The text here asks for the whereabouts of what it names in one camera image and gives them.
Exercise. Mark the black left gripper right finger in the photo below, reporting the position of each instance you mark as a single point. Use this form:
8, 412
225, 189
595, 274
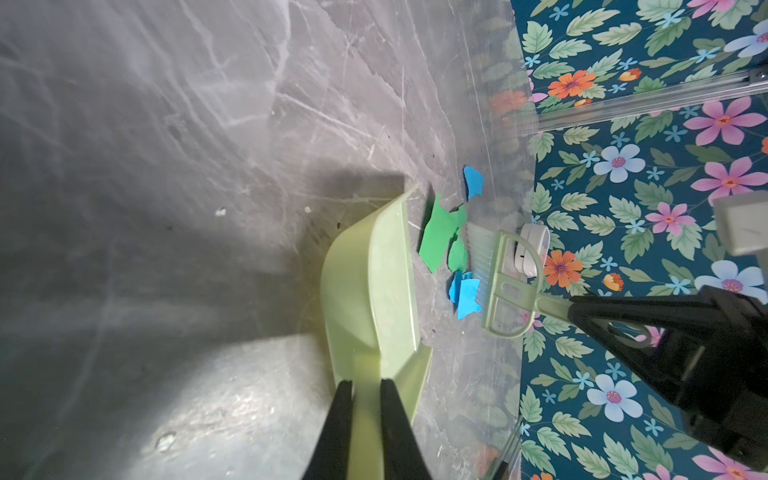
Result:
401, 454

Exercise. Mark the light green dustpan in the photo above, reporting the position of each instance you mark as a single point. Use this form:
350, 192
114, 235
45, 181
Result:
368, 303

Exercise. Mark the white kitchen timer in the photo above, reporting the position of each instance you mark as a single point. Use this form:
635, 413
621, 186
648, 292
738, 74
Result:
536, 245

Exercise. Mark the blue paper scrap top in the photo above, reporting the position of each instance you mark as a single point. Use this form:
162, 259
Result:
474, 182

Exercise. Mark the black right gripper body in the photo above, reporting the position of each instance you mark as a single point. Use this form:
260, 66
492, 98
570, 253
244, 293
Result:
705, 354

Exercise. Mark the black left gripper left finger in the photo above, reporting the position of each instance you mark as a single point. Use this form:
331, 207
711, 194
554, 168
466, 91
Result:
330, 458

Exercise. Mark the light green hand brush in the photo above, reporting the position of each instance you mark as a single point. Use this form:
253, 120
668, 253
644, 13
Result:
510, 301

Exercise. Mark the blue crumpled paper scrap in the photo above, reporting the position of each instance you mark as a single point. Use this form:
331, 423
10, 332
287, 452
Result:
463, 293

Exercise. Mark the blue green scrap cluster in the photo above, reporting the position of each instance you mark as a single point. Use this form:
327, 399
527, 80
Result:
442, 226

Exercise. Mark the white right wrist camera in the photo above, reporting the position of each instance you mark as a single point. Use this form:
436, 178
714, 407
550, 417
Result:
741, 223

